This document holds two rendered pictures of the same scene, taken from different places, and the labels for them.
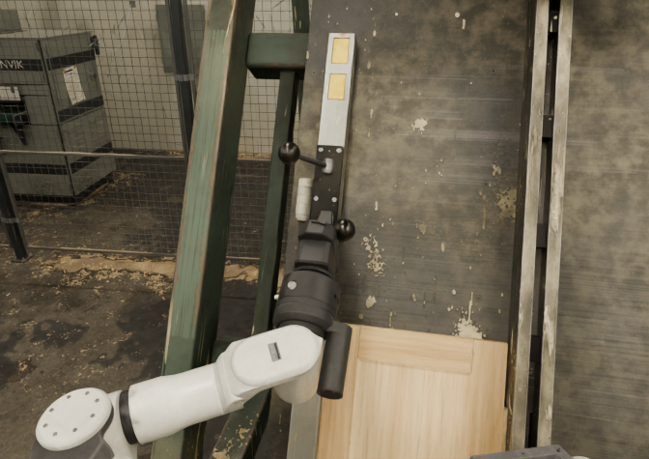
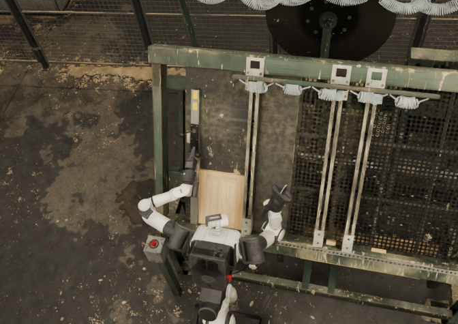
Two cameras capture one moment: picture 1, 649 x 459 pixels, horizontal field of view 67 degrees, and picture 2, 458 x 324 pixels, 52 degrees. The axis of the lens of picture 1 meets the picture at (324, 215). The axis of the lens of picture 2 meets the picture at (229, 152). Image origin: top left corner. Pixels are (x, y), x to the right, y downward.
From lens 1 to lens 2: 2.21 m
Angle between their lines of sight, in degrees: 29
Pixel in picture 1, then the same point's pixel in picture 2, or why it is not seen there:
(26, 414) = (86, 164)
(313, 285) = (189, 174)
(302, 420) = not seen: hidden behind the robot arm
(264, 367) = (178, 194)
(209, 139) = (158, 120)
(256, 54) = (169, 85)
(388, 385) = (215, 185)
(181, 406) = (163, 200)
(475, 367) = (237, 181)
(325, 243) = (191, 162)
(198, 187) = (157, 134)
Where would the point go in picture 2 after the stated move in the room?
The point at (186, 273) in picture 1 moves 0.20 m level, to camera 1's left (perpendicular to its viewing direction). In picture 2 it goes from (157, 157) to (127, 157)
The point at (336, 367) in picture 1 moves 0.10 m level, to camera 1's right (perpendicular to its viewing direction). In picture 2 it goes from (194, 192) to (210, 192)
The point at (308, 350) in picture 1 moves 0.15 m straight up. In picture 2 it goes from (187, 190) to (183, 177)
